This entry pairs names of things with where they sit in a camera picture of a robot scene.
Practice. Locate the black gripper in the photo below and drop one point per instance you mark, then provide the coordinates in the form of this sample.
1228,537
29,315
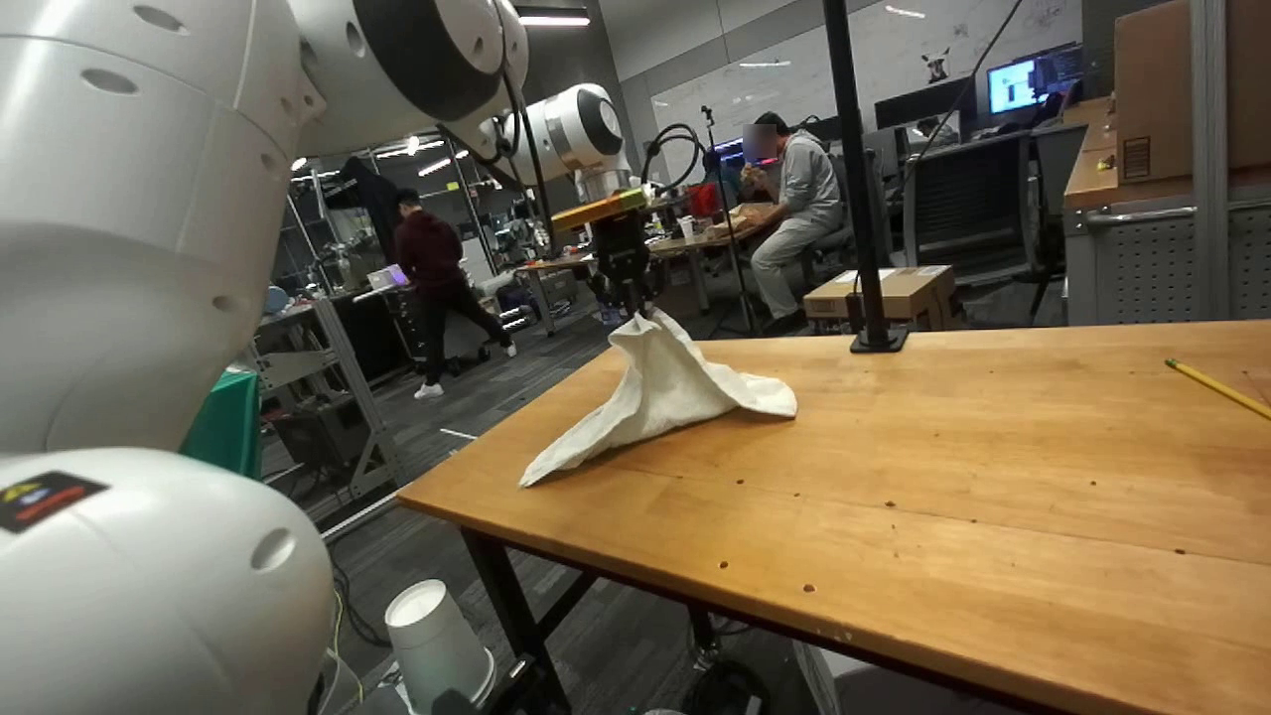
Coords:
620,244

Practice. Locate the white cloth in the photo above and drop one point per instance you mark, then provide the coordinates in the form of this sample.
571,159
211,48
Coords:
662,383

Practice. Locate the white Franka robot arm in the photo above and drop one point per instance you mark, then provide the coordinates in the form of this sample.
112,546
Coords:
134,199

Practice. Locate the green cloth cover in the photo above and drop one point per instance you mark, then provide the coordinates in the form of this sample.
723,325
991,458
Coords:
231,424

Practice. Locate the red bag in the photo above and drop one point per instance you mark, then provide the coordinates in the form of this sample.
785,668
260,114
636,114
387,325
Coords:
705,199

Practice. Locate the round wooden table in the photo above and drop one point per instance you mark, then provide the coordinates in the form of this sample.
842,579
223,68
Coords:
727,225

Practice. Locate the seated person in grey shirt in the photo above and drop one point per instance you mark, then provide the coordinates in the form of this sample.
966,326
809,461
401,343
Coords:
809,184

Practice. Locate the standing person in dark red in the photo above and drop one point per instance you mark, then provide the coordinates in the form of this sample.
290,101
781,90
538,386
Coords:
431,261

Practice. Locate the cardboard box on stool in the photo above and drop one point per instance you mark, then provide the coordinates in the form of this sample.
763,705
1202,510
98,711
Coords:
917,290

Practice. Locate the short ceiling light strip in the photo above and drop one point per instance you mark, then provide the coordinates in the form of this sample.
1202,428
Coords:
555,20

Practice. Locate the grey metal shelf rack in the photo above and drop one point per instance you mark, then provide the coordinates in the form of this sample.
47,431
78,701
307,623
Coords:
330,383

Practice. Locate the white paper cup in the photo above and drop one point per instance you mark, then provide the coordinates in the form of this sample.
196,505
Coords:
431,641

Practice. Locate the computer monitor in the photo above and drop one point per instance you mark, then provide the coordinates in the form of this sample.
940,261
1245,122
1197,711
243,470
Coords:
1020,84

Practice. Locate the workbench with drawers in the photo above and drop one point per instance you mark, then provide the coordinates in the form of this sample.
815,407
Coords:
1154,265

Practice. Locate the large cardboard box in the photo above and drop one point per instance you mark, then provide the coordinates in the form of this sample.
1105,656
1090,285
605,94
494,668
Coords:
1167,94

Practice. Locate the yellow pencil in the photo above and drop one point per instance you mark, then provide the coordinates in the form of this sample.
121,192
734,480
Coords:
1216,386

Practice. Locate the wooden green wrist camera block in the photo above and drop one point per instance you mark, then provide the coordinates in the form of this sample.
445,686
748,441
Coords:
603,207

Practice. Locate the black camera stand pole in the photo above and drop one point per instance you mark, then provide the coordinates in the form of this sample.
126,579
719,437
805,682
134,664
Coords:
858,199

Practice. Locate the black table leg frame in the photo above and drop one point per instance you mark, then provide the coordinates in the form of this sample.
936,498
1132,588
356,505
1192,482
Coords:
509,608

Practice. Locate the grey metal post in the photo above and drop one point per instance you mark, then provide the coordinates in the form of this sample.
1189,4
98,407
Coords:
1208,159

